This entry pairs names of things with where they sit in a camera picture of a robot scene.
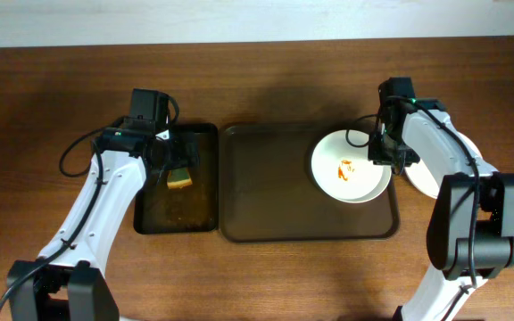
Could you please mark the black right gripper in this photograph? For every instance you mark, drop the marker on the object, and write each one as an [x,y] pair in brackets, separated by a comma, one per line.
[383,154]

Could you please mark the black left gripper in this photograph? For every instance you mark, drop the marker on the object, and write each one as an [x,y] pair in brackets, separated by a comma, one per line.
[181,156]

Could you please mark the green yellow sponge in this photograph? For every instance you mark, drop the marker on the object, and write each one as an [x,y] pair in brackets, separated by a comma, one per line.
[179,178]

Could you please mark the pink-white plate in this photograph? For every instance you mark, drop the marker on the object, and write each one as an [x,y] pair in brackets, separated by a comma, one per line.
[420,176]

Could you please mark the cream plate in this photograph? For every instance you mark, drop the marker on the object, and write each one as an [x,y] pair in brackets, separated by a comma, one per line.
[342,169]

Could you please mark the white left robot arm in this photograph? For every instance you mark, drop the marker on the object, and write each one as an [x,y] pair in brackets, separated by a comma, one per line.
[67,279]

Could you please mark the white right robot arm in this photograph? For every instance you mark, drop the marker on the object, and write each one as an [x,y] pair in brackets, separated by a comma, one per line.
[470,236]

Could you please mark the small black tray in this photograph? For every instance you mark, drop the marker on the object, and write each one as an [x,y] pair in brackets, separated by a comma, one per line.
[160,209]

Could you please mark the large brown serving tray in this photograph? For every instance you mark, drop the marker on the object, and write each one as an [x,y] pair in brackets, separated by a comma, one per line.
[267,192]

